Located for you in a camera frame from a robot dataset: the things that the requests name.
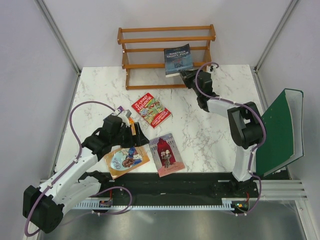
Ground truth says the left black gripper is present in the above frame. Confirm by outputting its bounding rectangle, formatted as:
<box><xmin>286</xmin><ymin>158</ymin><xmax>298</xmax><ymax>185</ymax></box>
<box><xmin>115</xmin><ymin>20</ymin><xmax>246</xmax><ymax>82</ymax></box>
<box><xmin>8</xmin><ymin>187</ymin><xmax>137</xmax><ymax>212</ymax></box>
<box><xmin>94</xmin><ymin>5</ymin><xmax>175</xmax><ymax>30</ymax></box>
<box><xmin>111</xmin><ymin>122</ymin><xmax>149</xmax><ymax>149</ymax></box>

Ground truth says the Nineteen Eighty-Four blue book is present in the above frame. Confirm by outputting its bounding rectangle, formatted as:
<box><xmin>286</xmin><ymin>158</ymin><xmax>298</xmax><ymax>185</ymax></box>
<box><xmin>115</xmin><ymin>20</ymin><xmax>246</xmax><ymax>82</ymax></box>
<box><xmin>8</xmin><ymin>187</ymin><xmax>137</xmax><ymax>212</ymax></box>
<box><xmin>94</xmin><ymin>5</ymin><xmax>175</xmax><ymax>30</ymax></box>
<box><xmin>163</xmin><ymin>44</ymin><xmax>194</xmax><ymax>78</ymax></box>

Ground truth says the grey red curtain book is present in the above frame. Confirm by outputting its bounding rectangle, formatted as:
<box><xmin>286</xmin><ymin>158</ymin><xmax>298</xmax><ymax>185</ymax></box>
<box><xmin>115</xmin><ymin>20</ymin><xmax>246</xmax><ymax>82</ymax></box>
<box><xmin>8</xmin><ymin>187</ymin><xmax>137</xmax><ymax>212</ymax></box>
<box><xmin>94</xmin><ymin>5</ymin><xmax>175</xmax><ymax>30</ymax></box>
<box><xmin>149</xmin><ymin>133</ymin><xmax>185</xmax><ymax>178</ymax></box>

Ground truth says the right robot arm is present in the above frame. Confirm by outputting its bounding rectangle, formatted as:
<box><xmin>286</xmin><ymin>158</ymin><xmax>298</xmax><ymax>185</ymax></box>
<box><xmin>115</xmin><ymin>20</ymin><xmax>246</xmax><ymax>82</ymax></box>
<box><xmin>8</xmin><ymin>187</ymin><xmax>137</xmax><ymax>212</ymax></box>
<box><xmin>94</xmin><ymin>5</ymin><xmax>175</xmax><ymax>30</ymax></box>
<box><xmin>179</xmin><ymin>70</ymin><xmax>266</xmax><ymax>197</ymax></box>

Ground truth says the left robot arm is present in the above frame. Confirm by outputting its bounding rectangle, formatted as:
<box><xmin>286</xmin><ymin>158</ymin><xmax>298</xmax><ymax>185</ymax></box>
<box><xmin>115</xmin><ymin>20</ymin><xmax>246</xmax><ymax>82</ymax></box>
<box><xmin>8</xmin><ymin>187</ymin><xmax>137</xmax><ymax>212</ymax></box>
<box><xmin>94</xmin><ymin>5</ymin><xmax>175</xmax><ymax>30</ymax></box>
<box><xmin>22</xmin><ymin>115</ymin><xmax>149</xmax><ymax>237</ymax></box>

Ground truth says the orange Charlie book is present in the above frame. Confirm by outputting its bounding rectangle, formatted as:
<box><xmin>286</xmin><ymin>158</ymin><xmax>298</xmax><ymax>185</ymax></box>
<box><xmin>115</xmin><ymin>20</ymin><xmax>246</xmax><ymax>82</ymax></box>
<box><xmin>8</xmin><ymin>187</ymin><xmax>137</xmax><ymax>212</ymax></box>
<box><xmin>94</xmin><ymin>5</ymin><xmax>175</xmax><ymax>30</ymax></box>
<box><xmin>104</xmin><ymin>148</ymin><xmax>150</xmax><ymax>180</ymax></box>

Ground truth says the red Treehouse book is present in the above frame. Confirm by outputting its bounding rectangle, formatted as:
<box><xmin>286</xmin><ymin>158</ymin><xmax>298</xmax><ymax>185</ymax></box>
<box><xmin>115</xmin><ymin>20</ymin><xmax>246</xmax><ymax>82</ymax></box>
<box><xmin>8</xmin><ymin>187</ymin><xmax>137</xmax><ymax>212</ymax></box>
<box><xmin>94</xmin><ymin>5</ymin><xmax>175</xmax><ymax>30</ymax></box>
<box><xmin>131</xmin><ymin>92</ymin><xmax>172</xmax><ymax>129</ymax></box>

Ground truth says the Roald Dahl yellow purple book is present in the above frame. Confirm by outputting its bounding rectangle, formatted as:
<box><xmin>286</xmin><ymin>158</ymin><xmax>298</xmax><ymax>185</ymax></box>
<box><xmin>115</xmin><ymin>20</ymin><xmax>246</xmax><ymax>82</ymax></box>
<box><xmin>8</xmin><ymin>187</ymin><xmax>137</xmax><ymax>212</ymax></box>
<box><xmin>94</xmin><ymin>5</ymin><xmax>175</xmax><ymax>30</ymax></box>
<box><xmin>117</xmin><ymin>106</ymin><xmax>124</xmax><ymax>112</ymax></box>

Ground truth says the wooden book rack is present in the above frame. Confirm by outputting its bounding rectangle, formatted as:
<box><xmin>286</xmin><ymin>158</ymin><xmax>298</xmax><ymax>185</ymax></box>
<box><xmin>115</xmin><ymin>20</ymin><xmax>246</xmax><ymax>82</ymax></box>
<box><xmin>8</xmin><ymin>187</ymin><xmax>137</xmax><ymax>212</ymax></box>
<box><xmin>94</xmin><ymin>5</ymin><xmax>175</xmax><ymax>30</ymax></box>
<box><xmin>117</xmin><ymin>24</ymin><xmax>216</xmax><ymax>90</ymax></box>

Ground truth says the green lever arch file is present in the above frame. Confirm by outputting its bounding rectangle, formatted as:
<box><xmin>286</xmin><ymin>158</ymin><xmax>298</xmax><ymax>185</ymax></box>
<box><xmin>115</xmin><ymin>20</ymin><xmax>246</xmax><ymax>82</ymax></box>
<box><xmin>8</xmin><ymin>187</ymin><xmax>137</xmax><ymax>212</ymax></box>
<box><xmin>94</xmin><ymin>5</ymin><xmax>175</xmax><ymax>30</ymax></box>
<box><xmin>255</xmin><ymin>88</ymin><xmax>304</xmax><ymax>177</ymax></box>

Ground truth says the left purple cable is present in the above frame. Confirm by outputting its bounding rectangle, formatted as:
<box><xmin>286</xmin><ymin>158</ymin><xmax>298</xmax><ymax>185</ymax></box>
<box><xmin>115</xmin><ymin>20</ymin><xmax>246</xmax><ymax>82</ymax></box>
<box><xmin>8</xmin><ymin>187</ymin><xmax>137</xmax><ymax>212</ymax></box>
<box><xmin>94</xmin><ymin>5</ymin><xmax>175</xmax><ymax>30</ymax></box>
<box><xmin>24</xmin><ymin>100</ymin><xmax>133</xmax><ymax>237</ymax></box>

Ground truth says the purple cable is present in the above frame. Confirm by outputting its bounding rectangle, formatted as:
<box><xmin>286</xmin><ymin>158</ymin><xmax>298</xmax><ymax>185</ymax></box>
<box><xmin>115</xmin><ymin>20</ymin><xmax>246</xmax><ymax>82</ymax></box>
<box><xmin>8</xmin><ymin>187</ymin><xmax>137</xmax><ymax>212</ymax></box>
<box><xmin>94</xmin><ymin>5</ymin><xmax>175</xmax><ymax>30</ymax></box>
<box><xmin>195</xmin><ymin>61</ymin><xmax>267</xmax><ymax>217</ymax></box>
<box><xmin>24</xmin><ymin>100</ymin><xmax>133</xmax><ymax>237</ymax></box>

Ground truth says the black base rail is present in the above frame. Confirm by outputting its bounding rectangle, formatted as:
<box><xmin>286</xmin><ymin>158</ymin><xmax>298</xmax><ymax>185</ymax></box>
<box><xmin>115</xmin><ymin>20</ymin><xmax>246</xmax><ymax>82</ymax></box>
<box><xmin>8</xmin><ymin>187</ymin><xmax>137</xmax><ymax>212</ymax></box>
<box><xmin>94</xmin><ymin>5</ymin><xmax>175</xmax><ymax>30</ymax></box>
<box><xmin>79</xmin><ymin>171</ymin><xmax>259</xmax><ymax>206</ymax></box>

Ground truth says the white slotted cable duct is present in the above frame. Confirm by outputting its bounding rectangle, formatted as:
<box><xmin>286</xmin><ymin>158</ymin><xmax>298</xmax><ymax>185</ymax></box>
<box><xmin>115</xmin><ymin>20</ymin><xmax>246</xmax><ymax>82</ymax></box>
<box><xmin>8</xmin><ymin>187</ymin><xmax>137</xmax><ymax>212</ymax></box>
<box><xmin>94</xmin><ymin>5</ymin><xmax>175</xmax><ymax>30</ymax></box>
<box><xmin>72</xmin><ymin>198</ymin><xmax>249</xmax><ymax>211</ymax></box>

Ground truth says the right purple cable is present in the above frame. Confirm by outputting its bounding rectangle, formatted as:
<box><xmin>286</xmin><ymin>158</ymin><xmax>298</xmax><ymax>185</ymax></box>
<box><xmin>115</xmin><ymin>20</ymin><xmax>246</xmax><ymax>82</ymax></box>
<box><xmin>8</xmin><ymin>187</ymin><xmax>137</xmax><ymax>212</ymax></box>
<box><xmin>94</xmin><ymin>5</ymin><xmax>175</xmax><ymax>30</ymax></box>
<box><xmin>195</xmin><ymin>61</ymin><xmax>267</xmax><ymax>217</ymax></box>

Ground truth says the right aluminium frame post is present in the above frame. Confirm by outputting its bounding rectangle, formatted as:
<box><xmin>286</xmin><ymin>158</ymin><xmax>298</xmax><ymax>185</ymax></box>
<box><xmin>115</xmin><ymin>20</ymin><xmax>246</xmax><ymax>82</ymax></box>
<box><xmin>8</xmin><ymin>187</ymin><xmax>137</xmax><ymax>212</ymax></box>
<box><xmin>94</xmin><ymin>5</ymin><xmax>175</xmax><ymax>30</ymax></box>
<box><xmin>251</xmin><ymin>0</ymin><xmax>300</xmax><ymax>74</ymax></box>

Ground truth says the aluminium front rail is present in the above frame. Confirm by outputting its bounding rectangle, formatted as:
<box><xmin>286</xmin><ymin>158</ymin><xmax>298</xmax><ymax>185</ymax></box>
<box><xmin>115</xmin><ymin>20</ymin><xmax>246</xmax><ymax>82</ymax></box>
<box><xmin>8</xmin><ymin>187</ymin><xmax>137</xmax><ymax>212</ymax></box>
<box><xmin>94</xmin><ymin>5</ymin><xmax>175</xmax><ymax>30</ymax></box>
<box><xmin>34</xmin><ymin>178</ymin><xmax>309</xmax><ymax>200</ymax></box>

